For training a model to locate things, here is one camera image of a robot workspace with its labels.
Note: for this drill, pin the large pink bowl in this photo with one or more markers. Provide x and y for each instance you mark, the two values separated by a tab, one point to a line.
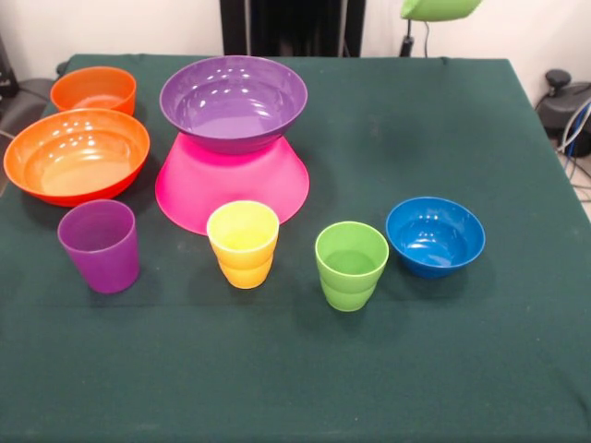
231	184

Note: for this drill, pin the purple bowl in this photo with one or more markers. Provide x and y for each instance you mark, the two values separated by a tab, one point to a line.
231	111

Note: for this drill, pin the large orange bowl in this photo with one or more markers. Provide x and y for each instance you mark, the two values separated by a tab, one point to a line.
74	161

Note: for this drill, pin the green bowl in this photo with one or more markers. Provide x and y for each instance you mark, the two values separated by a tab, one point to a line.
438	8

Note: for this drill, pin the yellow cup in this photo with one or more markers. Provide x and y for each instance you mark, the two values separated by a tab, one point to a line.
242	272

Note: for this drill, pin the green cup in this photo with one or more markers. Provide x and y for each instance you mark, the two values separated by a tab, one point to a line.
348	286

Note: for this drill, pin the blue bowl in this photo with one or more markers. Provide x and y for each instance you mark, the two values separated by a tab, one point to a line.
434	240

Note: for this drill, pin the dark green tablecloth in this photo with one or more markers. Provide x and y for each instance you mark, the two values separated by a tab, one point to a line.
277	369

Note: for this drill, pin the purple cup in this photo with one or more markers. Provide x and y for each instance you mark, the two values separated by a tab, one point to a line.
104	263

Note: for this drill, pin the small orange bowl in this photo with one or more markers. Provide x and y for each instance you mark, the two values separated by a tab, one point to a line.
92	87

